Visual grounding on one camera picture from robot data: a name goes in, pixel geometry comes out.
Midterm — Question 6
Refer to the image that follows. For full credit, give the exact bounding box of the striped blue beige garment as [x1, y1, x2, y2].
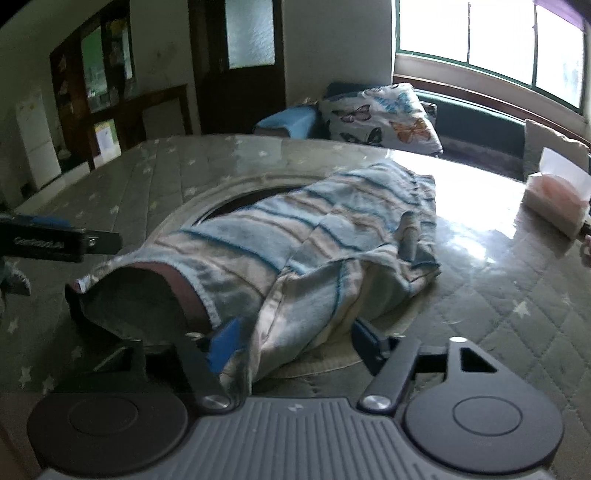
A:
[66, 161, 440, 394]

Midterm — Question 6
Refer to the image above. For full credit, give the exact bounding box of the white refrigerator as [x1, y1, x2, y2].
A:
[15, 89, 61, 190]

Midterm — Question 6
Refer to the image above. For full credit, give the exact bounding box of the dark wooden shelf cabinet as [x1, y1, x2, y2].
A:
[49, 1, 134, 162]

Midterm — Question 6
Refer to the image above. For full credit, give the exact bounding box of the dark wooden side table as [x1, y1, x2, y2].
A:
[81, 84, 193, 170]

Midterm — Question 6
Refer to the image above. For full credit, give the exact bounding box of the tissue box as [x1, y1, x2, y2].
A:
[522, 147, 590, 240]

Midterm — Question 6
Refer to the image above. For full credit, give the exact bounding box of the dark green sofa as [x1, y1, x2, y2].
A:
[318, 83, 525, 180]

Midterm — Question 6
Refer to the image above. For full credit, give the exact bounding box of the butterfly print pillow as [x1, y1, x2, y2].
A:
[318, 83, 443, 156]

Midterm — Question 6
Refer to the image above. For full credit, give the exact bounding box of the blue cushion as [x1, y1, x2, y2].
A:
[253, 105, 327, 139]

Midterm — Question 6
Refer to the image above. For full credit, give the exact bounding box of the white cushion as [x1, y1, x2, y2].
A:
[523, 119, 589, 179]

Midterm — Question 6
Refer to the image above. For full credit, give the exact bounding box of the dark wooden door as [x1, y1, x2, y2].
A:
[188, 0, 287, 135]

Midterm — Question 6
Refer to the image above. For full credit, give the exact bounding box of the green framed window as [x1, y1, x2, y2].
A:
[393, 1, 587, 113]

